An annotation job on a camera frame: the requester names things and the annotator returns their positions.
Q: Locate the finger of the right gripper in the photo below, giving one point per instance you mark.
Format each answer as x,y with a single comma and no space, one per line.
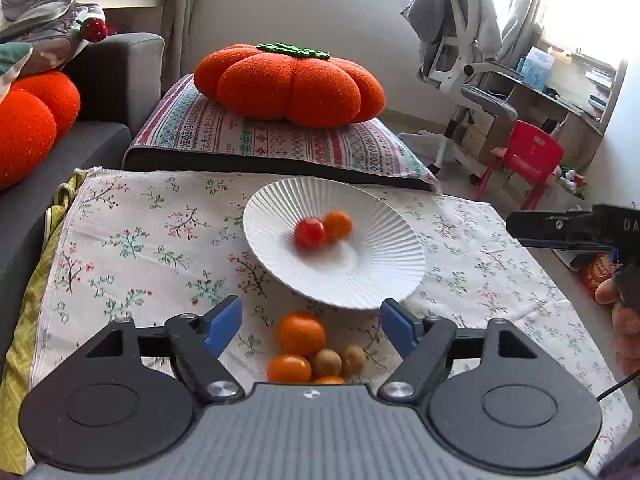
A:
563,230

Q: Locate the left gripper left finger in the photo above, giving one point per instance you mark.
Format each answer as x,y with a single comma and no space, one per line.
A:
197,342

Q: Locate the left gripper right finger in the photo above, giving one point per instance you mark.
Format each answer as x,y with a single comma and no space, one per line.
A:
423,345

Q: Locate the brown kiwi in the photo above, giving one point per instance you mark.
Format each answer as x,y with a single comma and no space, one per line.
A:
354,361
326,363

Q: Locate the orange tomato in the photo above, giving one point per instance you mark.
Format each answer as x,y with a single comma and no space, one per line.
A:
337,225
289,369
330,380

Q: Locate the red tomato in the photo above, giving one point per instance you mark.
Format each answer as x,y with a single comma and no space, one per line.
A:
310,235

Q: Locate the person right hand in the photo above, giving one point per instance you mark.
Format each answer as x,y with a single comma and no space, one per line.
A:
626,327

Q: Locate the red orange box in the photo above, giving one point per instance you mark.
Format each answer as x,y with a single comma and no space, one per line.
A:
596,272

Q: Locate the red plastic child chair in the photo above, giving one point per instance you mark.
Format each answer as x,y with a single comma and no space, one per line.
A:
532,154

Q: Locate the white ribbed plate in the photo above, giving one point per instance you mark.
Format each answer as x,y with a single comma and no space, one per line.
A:
382,257

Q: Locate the floral tablecloth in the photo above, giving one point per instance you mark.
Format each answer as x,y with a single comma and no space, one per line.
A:
153,245

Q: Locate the wooden desk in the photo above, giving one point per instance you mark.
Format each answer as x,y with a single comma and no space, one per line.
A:
577,104

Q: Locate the yellow green cloth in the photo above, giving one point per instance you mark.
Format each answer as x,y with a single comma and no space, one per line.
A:
15,373

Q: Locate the striped patterned pillow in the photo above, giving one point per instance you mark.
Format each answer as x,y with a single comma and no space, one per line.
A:
186,131

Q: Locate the white office chair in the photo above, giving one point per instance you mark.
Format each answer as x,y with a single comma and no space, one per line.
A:
459,41

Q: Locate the orange pumpkin cushion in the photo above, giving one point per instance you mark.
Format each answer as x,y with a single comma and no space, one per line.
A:
306,87

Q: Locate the grey sofa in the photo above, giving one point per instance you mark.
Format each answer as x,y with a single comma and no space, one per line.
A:
119,81

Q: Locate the orange cushion on sofa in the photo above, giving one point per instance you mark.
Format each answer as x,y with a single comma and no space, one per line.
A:
35,114

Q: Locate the red strawberry plush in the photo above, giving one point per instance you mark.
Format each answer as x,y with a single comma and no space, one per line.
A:
93,30

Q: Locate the green snowflake pillow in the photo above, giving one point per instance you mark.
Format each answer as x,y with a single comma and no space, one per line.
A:
13,57

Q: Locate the pile of clothes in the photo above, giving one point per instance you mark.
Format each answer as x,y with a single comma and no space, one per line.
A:
51,27

